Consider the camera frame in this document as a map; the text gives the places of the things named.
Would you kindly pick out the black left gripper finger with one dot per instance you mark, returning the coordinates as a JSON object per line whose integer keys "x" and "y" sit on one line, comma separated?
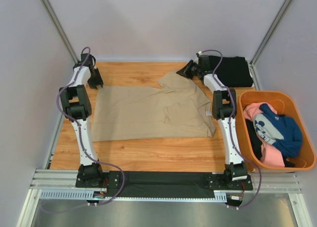
{"x": 92, "y": 81}
{"x": 98, "y": 79}

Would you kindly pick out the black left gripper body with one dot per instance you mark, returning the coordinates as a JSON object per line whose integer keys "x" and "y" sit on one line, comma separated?
{"x": 96, "y": 74}

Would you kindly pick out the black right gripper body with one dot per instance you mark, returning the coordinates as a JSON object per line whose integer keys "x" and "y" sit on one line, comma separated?
{"x": 196, "y": 69}

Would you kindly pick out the beige t shirt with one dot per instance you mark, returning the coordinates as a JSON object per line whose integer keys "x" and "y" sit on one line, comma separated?
{"x": 178, "y": 109}

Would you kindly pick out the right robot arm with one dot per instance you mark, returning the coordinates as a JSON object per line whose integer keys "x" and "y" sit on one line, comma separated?
{"x": 224, "y": 111}

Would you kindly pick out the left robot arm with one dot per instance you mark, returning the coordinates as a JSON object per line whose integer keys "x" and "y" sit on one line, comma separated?
{"x": 73, "y": 102}

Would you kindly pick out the folded black t shirt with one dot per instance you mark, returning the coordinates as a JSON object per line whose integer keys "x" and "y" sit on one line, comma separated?
{"x": 234, "y": 72}

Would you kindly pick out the grey printed garment in basket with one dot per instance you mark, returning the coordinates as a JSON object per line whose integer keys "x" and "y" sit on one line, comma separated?
{"x": 266, "y": 130}

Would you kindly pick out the orange plastic laundry basket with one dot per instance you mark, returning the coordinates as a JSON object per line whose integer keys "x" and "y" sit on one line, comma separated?
{"x": 284, "y": 105}

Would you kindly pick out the black garment in basket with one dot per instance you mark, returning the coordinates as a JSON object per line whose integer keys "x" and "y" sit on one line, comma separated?
{"x": 265, "y": 153}

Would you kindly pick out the pink garment in basket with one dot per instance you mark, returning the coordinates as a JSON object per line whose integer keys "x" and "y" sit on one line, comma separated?
{"x": 252, "y": 110}

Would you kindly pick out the blue garment in basket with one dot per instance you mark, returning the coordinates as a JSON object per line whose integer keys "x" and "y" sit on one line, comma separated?
{"x": 290, "y": 146}

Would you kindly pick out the right aluminium corner post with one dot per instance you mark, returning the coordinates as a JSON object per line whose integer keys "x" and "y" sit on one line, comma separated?
{"x": 274, "y": 25}

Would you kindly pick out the aluminium corner post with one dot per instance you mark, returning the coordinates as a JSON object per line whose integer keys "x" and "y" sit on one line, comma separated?
{"x": 58, "y": 26}
{"x": 274, "y": 25}

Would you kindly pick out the left aluminium corner post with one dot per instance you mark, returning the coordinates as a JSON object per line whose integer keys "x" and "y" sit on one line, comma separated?
{"x": 58, "y": 26}

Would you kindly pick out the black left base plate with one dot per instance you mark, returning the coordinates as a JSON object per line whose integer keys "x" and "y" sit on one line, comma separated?
{"x": 111, "y": 179}

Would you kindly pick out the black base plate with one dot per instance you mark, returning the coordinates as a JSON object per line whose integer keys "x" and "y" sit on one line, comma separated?
{"x": 220, "y": 182}
{"x": 111, "y": 179}

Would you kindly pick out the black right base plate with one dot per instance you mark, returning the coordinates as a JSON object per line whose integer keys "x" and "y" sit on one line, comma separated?
{"x": 220, "y": 182}

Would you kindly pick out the white slotted cable duct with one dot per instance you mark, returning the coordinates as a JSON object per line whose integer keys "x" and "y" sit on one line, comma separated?
{"x": 90, "y": 195}

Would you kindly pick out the aluminium frame rail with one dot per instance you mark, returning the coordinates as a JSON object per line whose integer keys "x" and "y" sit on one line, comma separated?
{"x": 266, "y": 183}

